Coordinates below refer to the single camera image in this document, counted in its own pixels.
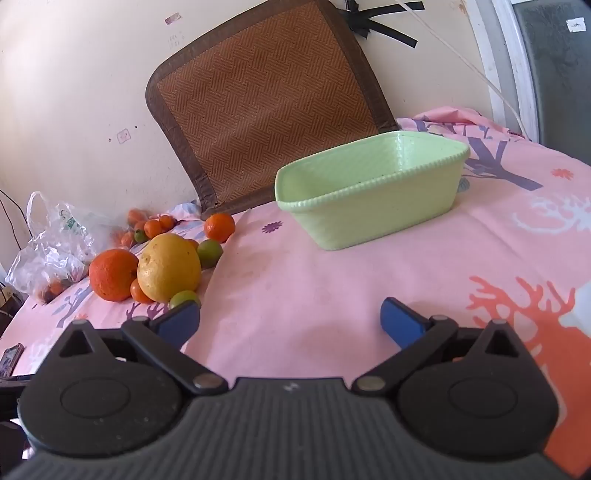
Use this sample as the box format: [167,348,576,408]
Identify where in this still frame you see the smartphone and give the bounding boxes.
[0,342,25,377]

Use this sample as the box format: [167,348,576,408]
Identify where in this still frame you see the pile of small tangerines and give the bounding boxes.
[113,208,178,247]

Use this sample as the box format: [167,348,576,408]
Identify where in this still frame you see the large orange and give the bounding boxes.
[89,248,140,302]

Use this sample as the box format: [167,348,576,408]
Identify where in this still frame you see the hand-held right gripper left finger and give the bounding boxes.
[46,300,229,396]

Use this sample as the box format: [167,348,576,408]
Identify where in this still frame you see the clear plastic bag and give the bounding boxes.
[4,191,118,305]

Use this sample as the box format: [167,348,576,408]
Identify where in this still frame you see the white window frame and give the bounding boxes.
[475,0,543,141]

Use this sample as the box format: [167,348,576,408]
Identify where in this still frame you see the black tape strips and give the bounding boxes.
[335,0,426,49]

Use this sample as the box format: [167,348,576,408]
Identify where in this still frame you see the brown woven seat mat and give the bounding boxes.
[145,0,399,221]

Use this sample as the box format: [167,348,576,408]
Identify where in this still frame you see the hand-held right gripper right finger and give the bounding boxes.
[352,298,536,396]

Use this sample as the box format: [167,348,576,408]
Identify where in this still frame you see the dark wall cable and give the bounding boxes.
[0,189,21,241]

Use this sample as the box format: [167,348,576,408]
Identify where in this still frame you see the medium tangerine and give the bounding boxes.
[204,213,236,244]

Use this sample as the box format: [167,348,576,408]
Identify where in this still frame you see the large yellow citrus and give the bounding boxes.
[137,233,202,304]

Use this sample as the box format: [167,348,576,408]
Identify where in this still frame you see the pink printed bedsheet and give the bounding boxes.
[0,107,591,478]

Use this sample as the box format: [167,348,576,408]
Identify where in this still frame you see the white cable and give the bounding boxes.
[399,0,532,139]

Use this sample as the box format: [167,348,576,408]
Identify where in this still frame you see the light green plastic basket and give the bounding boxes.
[274,130,471,251]

